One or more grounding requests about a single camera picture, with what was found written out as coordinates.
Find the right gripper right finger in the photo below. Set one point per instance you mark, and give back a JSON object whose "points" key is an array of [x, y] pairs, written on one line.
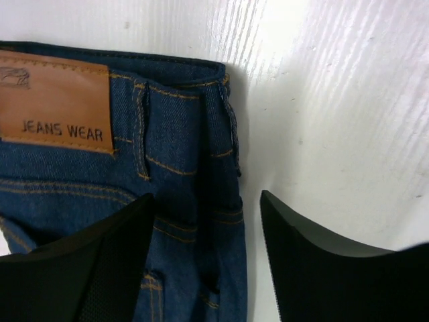
{"points": [[319, 275]]}

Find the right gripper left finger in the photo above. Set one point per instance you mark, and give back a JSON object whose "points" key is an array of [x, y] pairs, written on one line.
{"points": [[92, 275]]}

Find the dark blue denim trousers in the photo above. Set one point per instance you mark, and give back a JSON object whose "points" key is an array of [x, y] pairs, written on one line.
{"points": [[174, 135]]}

